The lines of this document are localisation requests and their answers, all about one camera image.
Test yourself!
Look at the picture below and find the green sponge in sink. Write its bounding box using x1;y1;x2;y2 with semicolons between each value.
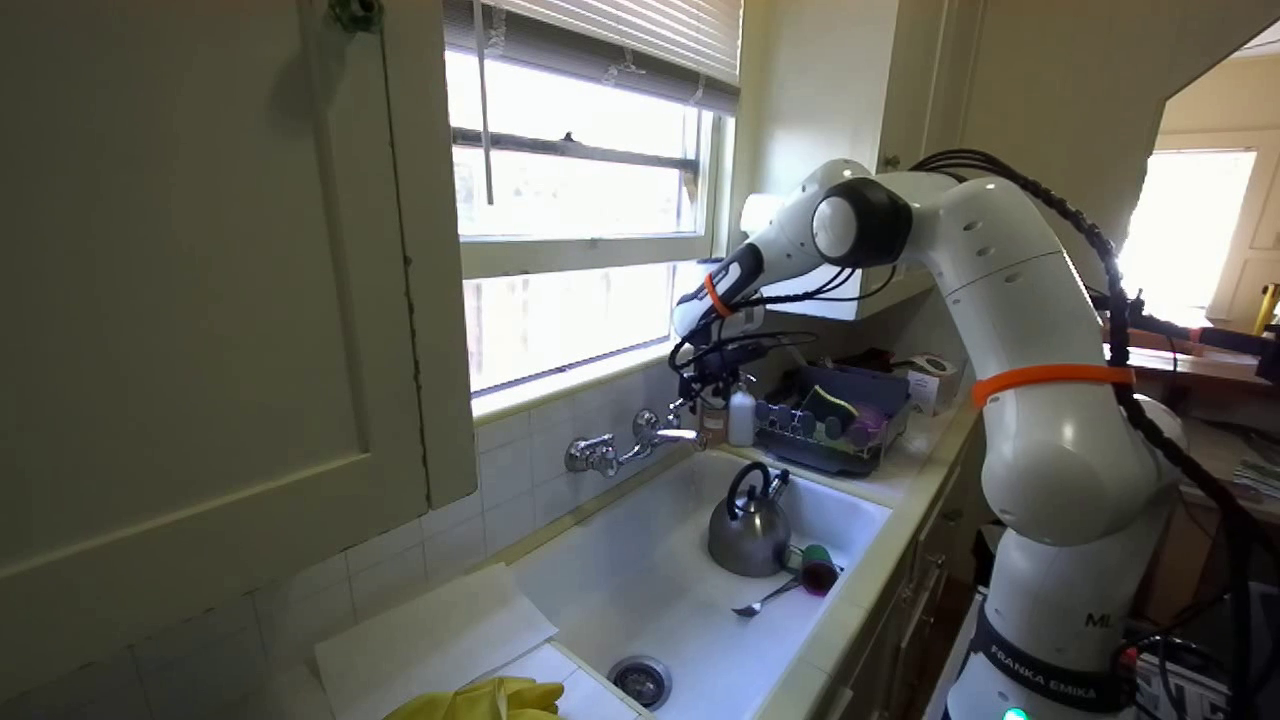
782;538;840;597

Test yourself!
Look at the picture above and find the metal sink drain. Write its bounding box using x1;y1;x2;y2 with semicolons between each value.
606;656;672;706

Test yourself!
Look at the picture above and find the white soap pump bottle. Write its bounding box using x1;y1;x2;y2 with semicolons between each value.
722;375;754;449

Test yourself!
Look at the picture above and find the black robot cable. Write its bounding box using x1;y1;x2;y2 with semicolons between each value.
908;144;1280;720

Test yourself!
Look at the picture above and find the window with white frame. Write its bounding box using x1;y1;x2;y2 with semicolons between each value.
445;0;745;395

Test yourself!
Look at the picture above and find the metal spoon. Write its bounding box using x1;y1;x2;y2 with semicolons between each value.
733;574;801;619

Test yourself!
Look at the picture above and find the steel kettle black handle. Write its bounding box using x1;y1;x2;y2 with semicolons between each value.
704;459;792;574

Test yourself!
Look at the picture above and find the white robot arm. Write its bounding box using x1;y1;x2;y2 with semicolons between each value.
672;150;1171;720

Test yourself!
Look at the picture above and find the dish drying rack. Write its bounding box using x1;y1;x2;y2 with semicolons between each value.
754;362;911;479

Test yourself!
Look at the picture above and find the yellow rubber glove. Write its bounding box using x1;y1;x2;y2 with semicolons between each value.
385;674;562;720

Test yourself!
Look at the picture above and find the white kitchen sink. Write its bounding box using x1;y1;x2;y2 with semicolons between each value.
510;450;887;720

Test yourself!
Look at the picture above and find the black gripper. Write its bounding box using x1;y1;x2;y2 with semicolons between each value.
669;330;768;404

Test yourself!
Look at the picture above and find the white cabinet door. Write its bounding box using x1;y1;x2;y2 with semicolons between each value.
0;0;476;695

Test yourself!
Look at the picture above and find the chrome wall tap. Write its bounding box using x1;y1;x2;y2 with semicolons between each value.
562;401;699;477

